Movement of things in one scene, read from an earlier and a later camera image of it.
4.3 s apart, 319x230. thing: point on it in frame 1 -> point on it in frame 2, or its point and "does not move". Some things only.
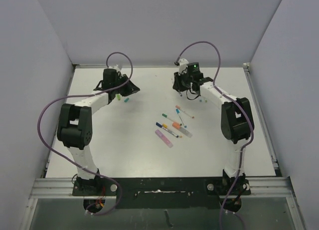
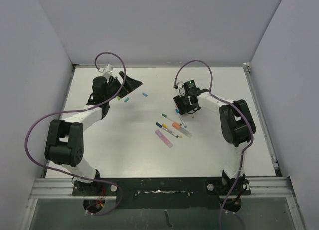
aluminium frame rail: x=63 y=188 does not move
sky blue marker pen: x=178 y=112 does not move
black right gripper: x=177 y=86 -> x=183 y=109
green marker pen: x=166 y=115 does not move
